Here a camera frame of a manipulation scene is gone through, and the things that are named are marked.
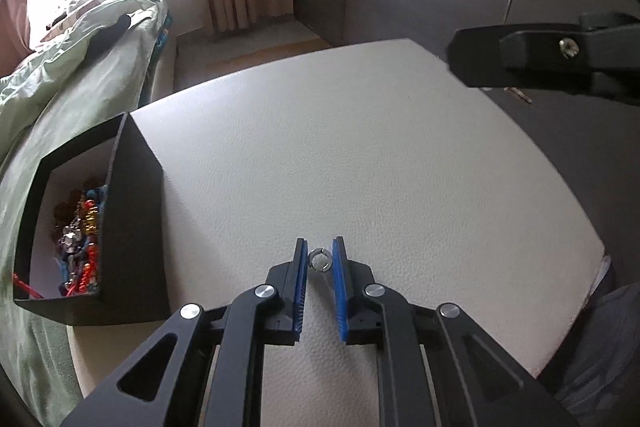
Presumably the small silver ring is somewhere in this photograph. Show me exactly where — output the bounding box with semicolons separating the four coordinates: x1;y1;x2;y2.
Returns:
308;247;332;273

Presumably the pale green duvet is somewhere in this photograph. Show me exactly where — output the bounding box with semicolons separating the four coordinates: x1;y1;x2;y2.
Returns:
1;0;167;155

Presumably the flattened cardboard on floor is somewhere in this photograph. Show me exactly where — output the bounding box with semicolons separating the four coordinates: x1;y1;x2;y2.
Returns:
205;38;332;78

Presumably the black garment on bed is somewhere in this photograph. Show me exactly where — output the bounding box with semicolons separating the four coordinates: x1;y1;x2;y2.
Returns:
85;14;131;64

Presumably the blue braided bracelet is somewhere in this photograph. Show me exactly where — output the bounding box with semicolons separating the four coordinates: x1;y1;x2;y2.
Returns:
60;183;109;298

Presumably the green bed sheet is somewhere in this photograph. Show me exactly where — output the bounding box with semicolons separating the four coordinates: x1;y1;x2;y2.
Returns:
1;14;169;426

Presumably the black jewelry box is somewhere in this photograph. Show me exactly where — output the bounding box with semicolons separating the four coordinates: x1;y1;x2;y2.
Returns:
13;113;170;326

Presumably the red bead cord bracelet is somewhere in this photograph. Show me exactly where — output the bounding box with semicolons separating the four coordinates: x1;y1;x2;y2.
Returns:
12;196;101;301

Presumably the pink left curtain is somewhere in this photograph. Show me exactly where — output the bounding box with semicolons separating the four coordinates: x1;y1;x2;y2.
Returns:
0;0;32;77

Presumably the silver chain necklace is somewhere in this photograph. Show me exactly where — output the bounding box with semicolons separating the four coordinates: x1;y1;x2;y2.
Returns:
56;210;87;293

